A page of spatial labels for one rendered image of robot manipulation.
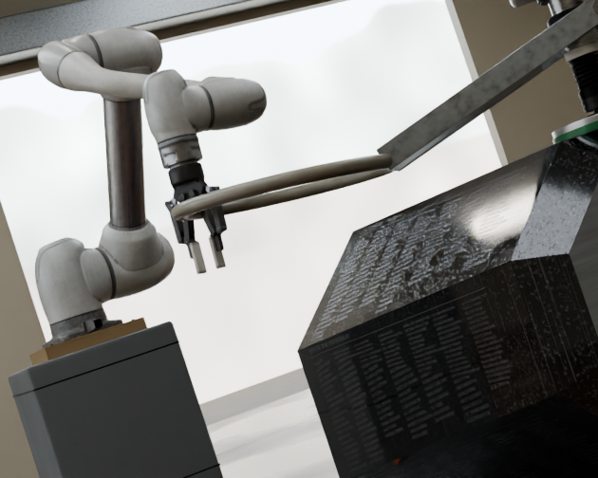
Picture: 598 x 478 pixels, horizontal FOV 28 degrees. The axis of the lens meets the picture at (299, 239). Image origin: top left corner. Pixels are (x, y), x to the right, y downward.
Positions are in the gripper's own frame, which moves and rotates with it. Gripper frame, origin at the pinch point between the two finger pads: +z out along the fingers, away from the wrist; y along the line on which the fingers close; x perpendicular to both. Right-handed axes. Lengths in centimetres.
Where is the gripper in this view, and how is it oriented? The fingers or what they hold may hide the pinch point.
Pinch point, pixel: (207, 256)
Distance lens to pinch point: 258.2
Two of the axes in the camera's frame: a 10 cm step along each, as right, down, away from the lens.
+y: 8.4, -2.5, -4.8
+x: 4.7, -0.8, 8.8
